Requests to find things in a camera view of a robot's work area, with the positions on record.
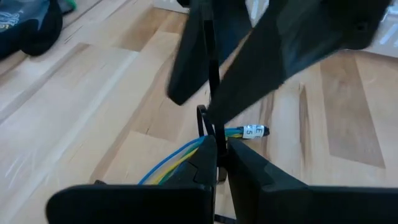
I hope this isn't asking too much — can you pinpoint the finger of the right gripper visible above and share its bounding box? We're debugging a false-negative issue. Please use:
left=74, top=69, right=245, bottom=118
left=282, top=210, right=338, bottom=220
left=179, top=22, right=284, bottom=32
left=167, top=0, right=252, bottom=106
left=206, top=0, right=392, bottom=125

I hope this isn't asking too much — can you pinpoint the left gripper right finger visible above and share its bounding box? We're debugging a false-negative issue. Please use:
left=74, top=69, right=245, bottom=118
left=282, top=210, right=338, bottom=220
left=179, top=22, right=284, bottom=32
left=228, top=138, right=398, bottom=224

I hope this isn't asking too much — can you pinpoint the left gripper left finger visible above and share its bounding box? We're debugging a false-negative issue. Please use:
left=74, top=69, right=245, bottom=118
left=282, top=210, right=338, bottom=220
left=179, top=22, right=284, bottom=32
left=45, top=135, right=218, bottom=224

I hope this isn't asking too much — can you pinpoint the thin black cable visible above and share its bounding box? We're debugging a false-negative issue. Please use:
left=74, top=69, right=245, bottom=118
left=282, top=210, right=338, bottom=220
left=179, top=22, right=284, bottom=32
left=195, top=17, right=238, bottom=224

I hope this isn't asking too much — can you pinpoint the yellow wire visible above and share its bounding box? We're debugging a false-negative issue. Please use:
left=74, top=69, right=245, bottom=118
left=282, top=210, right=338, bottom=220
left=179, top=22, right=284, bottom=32
left=152, top=133, right=244, bottom=186

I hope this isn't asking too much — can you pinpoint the white cable label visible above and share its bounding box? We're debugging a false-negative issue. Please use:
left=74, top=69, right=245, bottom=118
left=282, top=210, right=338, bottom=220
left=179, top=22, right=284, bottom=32
left=242, top=124, right=266, bottom=140

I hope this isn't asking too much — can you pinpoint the black grey work glove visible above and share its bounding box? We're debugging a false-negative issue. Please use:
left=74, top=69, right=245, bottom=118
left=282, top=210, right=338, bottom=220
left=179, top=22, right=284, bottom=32
left=0, top=0, right=63, bottom=60
left=57, top=0, right=78, bottom=12

